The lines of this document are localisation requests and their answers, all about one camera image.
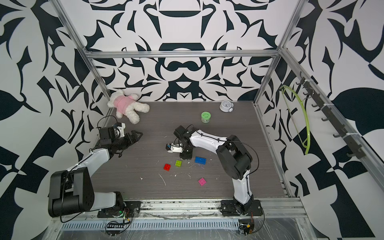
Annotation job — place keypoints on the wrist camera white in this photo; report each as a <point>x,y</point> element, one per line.
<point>171,148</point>
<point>120,129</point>

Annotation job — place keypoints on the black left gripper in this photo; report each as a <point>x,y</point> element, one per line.
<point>126,140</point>

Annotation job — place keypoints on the green hoop tube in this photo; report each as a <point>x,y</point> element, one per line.
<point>307,142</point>

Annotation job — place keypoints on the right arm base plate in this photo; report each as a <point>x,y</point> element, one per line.
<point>240,207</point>

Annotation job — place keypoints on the black hook rack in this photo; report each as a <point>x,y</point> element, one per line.
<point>330,112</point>

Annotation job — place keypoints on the green lego brick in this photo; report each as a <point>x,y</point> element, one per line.
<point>178,163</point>

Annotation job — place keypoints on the white plush toy pink shirt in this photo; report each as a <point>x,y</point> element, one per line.
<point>127,105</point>

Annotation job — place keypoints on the aluminium front rail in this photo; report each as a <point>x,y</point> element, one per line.
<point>169,209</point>

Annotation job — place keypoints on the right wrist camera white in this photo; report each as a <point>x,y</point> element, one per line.
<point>171,148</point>

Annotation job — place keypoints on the green lidded jar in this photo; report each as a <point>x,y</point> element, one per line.
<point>205,117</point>

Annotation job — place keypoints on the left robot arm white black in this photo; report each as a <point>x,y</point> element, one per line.
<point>71,190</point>

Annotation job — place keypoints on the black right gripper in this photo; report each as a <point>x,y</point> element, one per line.
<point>186,156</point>

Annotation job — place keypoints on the red lego brick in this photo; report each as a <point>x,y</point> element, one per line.
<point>167,167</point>

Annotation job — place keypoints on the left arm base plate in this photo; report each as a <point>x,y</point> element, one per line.
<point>127,209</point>

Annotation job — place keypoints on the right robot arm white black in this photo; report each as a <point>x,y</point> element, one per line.
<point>233,155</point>

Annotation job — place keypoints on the pink lego brick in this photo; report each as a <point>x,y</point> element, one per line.
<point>202,182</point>

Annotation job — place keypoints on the small white alarm clock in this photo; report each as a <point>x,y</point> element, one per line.
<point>226,106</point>

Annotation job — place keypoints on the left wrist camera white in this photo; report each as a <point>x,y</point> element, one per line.
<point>120,129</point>

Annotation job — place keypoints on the blue lego brick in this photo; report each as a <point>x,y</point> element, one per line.
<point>201,161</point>

